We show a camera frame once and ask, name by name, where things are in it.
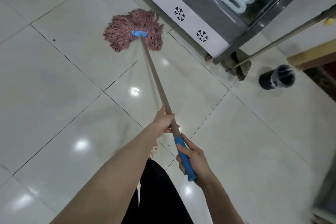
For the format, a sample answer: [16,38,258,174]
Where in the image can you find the pink string mop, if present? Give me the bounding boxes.
[103,8,198,182]

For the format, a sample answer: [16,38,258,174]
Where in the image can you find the grey dustpan with yellow-tipped handle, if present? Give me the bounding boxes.
[222,14,336,81]

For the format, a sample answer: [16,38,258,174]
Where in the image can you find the black trash bin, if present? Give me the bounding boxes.
[258,64,296,90]

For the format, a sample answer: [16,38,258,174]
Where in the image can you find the person's black trousers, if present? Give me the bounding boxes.
[120,159,195,224]

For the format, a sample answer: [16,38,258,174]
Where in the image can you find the person's left hand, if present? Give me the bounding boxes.
[150,105,181,135]

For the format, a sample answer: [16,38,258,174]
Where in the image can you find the person's right forearm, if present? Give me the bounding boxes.
[201,174,246,224]

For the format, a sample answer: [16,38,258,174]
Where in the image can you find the person's left beige sandal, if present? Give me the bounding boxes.
[149,141,160,160]

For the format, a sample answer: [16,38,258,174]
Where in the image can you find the grey broom with yellow cap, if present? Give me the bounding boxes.
[232,5,336,81]

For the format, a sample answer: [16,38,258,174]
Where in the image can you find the person's left forearm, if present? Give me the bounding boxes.
[50,124,158,224]

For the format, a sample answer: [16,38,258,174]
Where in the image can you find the dark red wooden door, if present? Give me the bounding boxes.
[286,38,336,102]

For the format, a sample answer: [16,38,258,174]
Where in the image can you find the person's right hand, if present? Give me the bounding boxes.
[176,133,214,188]

